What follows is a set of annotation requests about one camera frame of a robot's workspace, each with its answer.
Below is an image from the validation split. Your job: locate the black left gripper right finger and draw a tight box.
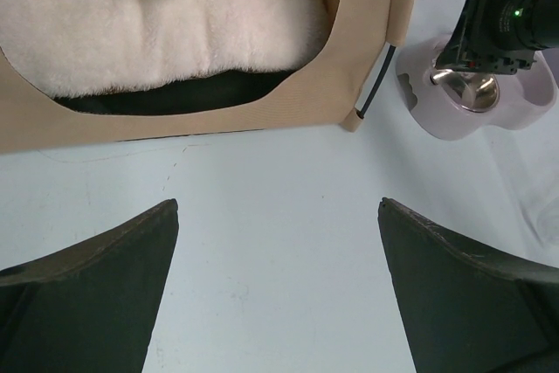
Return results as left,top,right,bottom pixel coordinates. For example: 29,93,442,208
378,197,558,372

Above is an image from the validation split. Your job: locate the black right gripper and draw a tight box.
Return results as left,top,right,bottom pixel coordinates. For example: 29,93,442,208
434,0,558,74

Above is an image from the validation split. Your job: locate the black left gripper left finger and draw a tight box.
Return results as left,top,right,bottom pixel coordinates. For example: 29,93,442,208
1,199,178,372

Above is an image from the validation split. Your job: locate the grey double pet bowl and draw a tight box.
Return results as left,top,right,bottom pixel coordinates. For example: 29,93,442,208
395,36,558,141

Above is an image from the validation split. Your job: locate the tan fabric pet tent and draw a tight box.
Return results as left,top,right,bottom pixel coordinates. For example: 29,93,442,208
1,0,414,153

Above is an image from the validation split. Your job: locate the cream fluffy cushion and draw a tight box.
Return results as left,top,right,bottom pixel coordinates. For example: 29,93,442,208
1,0,330,98

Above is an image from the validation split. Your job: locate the stainless steel bowl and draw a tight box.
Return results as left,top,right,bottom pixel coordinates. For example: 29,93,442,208
430,69,500,114

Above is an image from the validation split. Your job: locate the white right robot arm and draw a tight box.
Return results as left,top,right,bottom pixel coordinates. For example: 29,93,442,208
434,0,558,75

